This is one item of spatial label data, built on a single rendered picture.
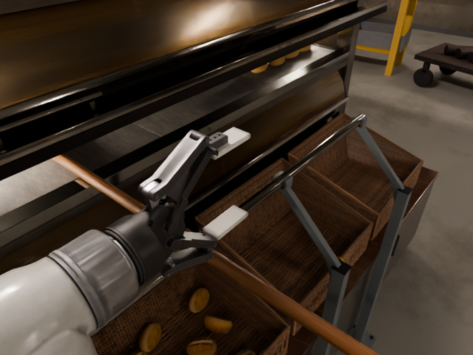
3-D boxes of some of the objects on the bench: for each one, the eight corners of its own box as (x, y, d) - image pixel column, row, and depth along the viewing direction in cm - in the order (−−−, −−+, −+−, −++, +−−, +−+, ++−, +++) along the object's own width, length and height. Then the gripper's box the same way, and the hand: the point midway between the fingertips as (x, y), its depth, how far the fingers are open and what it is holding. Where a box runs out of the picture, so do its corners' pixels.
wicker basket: (281, 198, 196) (284, 152, 180) (334, 153, 231) (342, 110, 215) (372, 243, 171) (386, 193, 155) (417, 184, 206) (433, 139, 190)
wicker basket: (58, 379, 123) (31, 327, 107) (191, 275, 156) (186, 224, 140) (154, 513, 96) (138, 470, 80) (290, 353, 130) (298, 300, 114)
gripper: (70, 151, 37) (219, 84, 51) (117, 311, 52) (223, 226, 65) (119, 182, 34) (267, 101, 47) (153, 344, 48) (259, 247, 62)
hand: (236, 177), depth 55 cm, fingers open, 13 cm apart
